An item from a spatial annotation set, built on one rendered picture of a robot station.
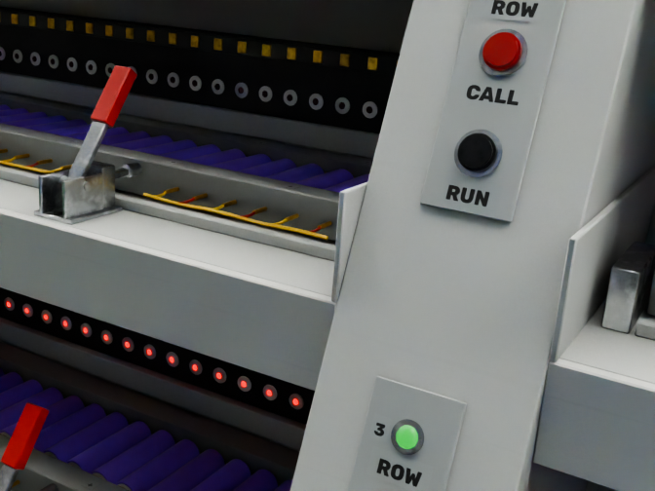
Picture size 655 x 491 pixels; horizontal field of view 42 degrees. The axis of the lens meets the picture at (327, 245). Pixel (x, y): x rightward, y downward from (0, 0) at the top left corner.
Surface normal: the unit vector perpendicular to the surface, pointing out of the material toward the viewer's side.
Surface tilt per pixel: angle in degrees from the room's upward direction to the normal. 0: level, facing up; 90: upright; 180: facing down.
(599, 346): 21
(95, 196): 90
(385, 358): 90
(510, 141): 90
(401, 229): 90
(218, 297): 111
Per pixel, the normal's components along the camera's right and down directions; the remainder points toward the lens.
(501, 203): -0.43, -0.13
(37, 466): 0.07, -0.95
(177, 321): -0.49, 0.22
